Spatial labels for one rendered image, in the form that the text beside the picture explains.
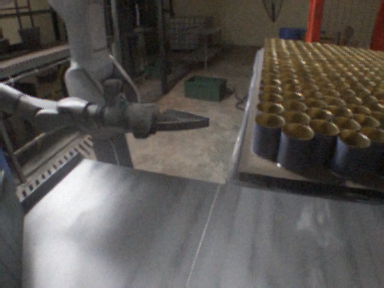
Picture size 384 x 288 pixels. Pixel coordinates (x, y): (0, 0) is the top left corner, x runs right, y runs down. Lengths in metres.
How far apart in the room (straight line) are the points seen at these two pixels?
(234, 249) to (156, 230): 0.13
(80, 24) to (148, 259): 0.63
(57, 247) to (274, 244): 0.34
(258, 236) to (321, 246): 0.10
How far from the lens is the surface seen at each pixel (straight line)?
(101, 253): 0.41
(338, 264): 0.42
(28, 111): 0.73
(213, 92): 3.91
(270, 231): 0.42
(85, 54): 0.79
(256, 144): 0.55
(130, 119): 0.57
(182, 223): 0.42
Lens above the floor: 1.39
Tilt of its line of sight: 30 degrees down
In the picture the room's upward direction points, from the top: 1 degrees counter-clockwise
